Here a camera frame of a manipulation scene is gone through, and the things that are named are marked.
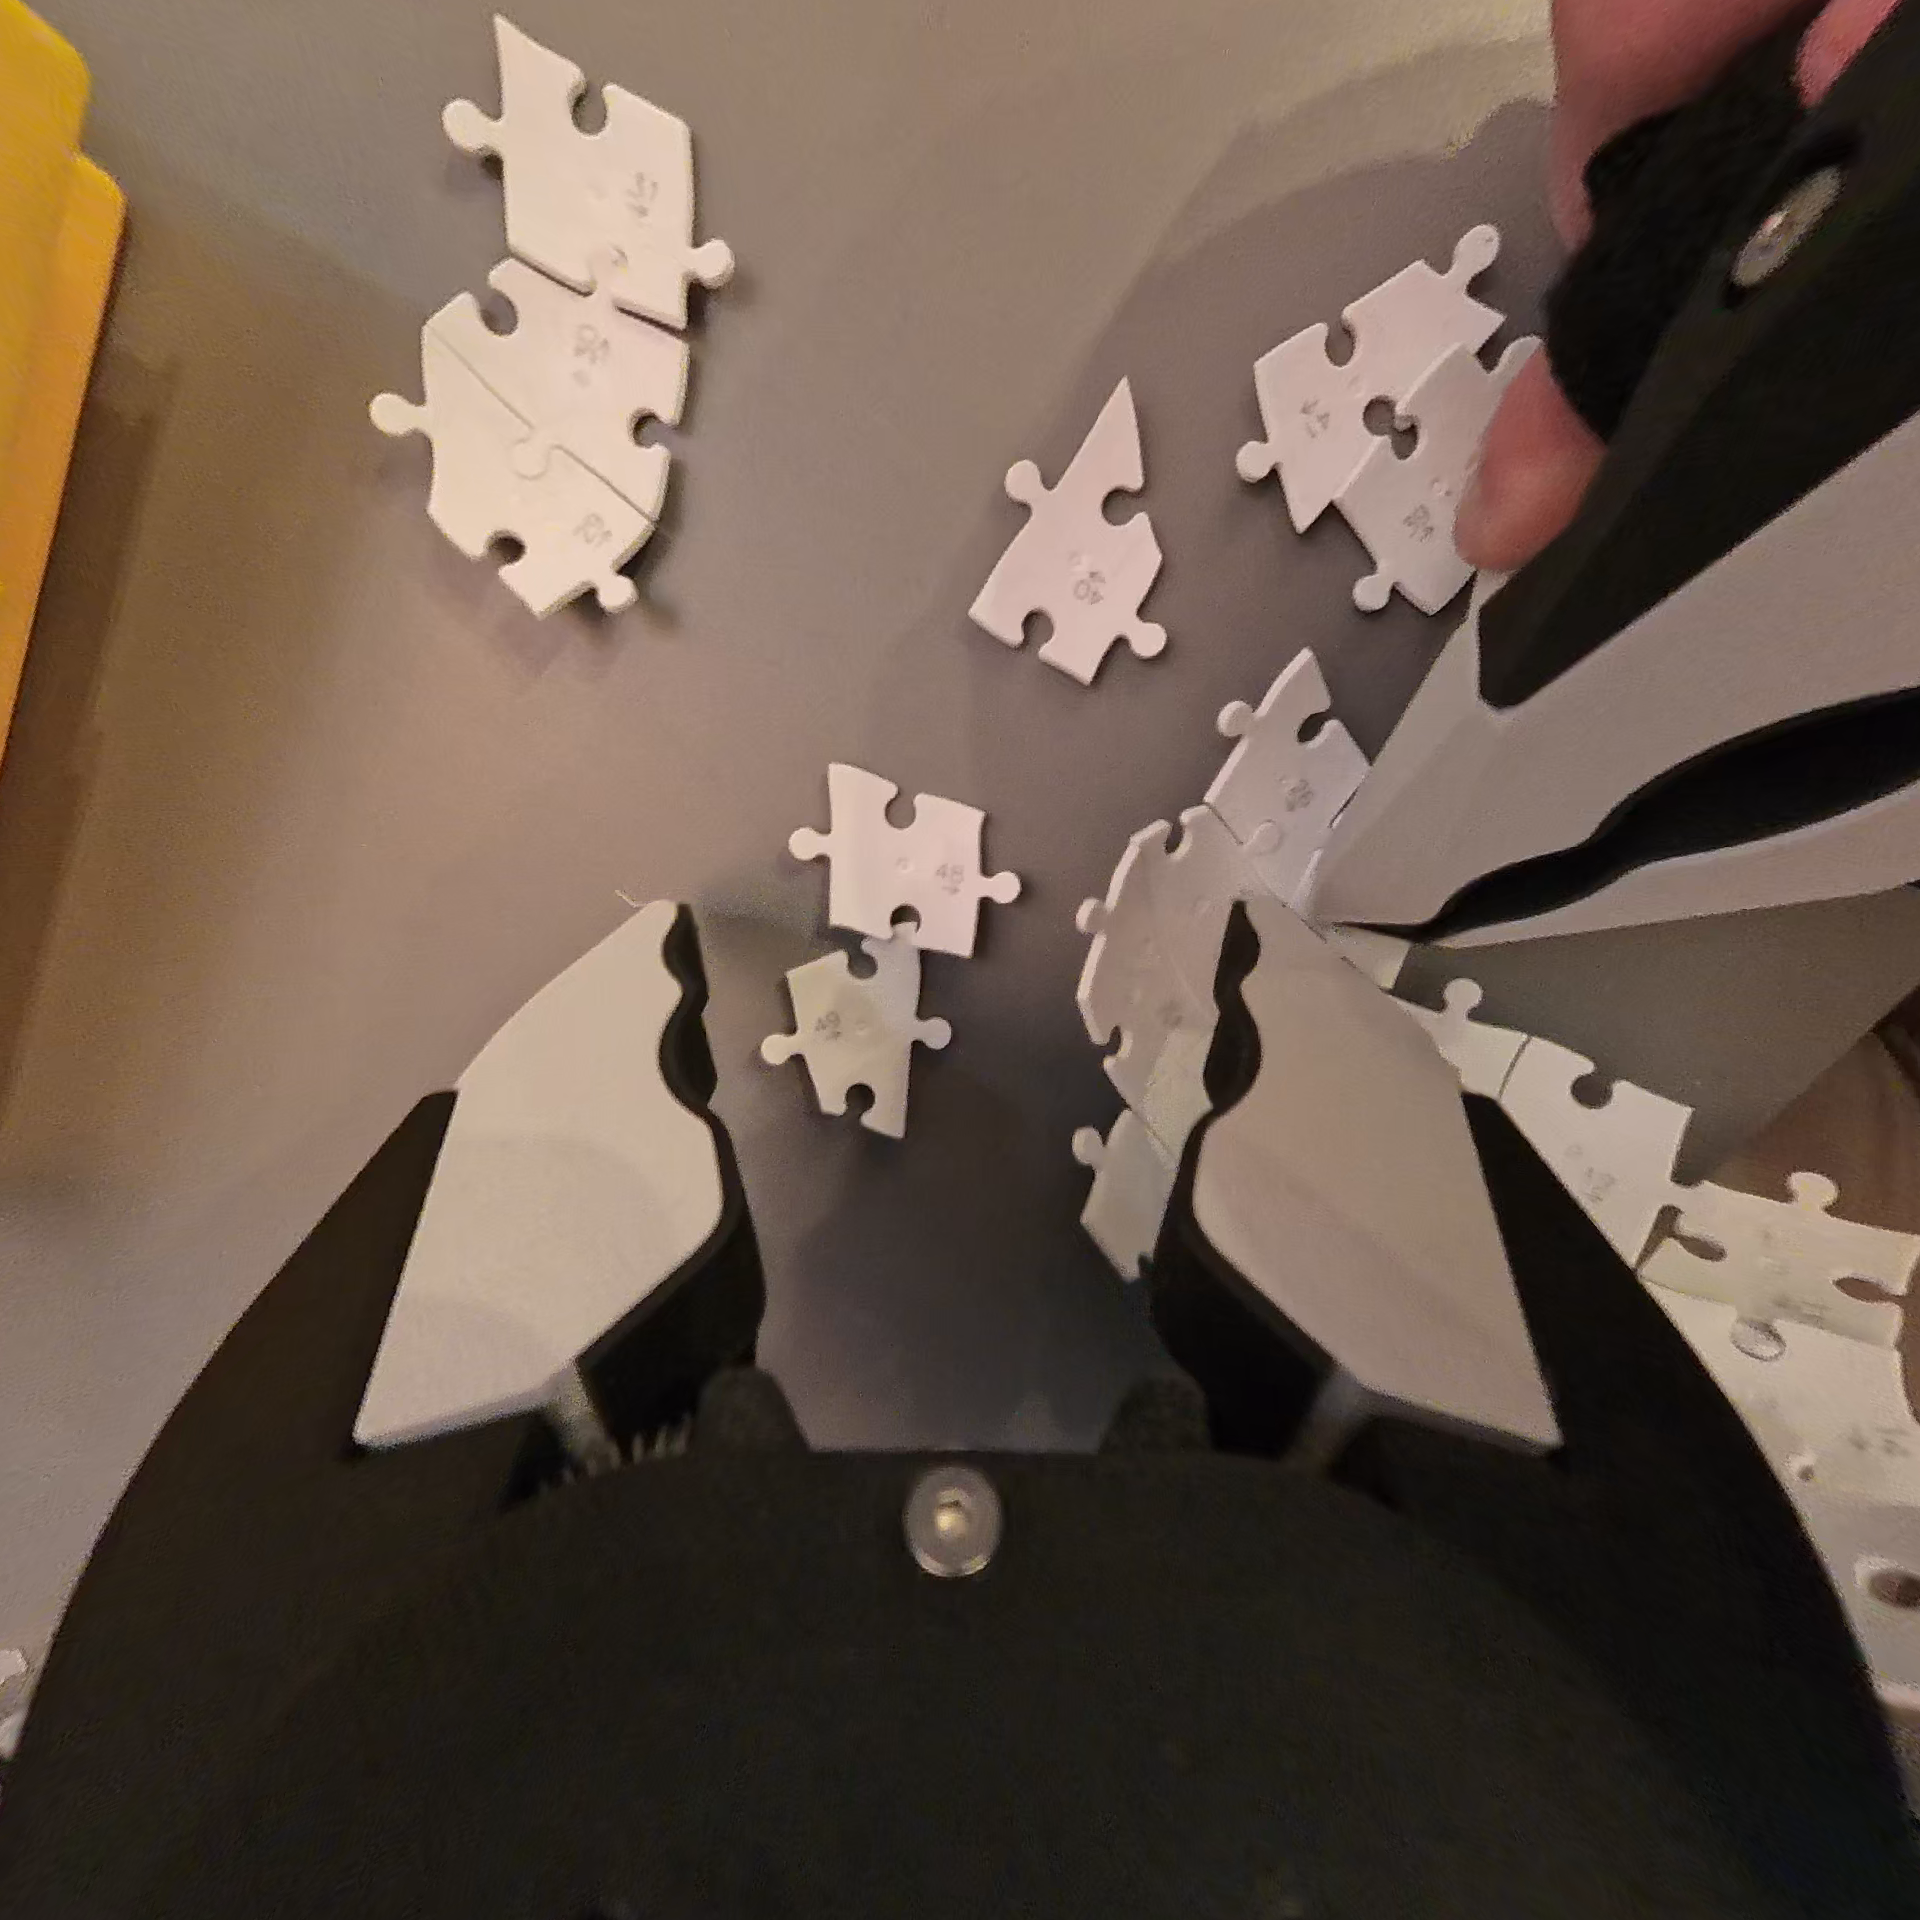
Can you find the yellow plastic bin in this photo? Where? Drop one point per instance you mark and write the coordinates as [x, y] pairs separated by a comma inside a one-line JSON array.
[[43, 301]]

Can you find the small curved puzzle section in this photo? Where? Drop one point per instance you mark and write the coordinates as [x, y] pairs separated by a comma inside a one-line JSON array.
[[1154, 931]]

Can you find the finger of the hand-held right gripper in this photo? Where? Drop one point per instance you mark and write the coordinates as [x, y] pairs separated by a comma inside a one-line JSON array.
[[1723, 645], [1723, 1021]]

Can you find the assembled white puzzle section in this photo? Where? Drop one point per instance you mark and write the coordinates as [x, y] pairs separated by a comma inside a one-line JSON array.
[[1829, 1396]]

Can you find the person's right hand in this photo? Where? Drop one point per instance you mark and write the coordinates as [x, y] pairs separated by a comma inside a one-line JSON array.
[[1650, 60]]

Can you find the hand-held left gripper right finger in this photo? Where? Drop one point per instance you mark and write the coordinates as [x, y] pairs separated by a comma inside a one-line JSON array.
[[1365, 1201]]

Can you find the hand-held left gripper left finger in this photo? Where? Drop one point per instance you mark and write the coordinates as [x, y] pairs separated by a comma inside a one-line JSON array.
[[555, 1201]]

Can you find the white puzzle pieces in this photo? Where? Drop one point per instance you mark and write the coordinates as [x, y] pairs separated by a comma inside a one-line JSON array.
[[1079, 571]]

